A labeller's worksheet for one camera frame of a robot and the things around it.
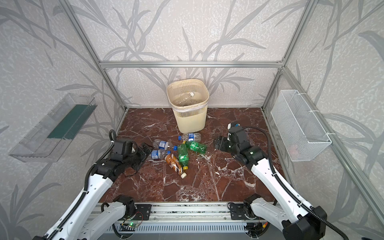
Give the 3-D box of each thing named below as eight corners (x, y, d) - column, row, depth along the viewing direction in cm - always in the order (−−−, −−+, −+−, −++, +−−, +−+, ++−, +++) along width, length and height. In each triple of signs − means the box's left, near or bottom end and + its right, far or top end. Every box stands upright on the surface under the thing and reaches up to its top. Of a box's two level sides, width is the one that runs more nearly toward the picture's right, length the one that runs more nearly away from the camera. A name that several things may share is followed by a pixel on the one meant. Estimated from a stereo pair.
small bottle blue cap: (178, 143, 101) (177, 140, 98) (179, 136, 105) (178, 133, 102) (201, 143, 101) (201, 140, 98) (201, 136, 105) (201, 133, 102)
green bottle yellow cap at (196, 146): (185, 149, 98) (184, 145, 94) (188, 142, 102) (187, 138, 98) (204, 155, 96) (204, 151, 92) (207, 147, 99) (207, 143, 95)
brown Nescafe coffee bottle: (165, 160, 93) (163, 157, 89) (172, 155, 95) (170, 151, 91) (183, 180, 85) (182, 176, 81) (190, 173, 88) (189, 170, 84)
